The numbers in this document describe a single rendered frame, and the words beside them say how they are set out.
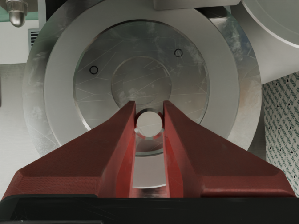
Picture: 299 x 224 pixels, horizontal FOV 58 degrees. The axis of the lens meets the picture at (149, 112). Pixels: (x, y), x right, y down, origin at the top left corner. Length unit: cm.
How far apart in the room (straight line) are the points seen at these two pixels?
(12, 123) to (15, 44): 275
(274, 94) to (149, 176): 28
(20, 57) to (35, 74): 304
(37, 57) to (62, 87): 3
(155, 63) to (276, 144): 29
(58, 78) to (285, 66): 16
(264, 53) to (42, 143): 16
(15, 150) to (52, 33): 39
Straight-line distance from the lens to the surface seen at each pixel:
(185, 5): 17
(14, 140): 55
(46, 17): 19
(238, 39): 18
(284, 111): 38
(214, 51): 17
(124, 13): 17
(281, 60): 22
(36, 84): 18
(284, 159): 39
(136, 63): 15
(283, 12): 20
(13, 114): 55
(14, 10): 57
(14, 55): 325
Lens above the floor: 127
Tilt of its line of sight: 3 degrees down
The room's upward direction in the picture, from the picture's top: 176 degrees clockwise
